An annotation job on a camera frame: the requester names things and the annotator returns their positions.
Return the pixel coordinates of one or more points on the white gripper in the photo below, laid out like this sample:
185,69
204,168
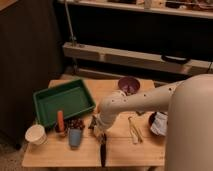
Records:
101,137

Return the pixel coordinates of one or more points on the beige brush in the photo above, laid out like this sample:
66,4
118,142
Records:
135,132

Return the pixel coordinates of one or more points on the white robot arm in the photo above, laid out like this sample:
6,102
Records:
189,107

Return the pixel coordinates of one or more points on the blue plastic cup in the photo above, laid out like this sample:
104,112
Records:
74,137

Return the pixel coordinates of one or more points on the dark grapes bunch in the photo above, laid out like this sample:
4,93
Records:
75,124

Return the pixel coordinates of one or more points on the orange carrot toy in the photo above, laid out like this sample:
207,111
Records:
60,120

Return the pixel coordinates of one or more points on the green plastic tray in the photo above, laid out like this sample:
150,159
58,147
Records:
73,98

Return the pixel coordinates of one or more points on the purple bowl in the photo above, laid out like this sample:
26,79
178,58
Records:
129,85

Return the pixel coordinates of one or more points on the black bowl with cloth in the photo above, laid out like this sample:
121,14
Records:
158,123

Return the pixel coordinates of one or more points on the white paper cup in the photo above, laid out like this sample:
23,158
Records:
36,134

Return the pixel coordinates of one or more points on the wooden shelf unit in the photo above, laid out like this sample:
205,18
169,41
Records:
121,39

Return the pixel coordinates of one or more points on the dark cabinet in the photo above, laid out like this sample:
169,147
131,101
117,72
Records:
30,56

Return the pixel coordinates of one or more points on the black handle object on shelf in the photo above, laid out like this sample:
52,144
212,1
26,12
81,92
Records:
174,60

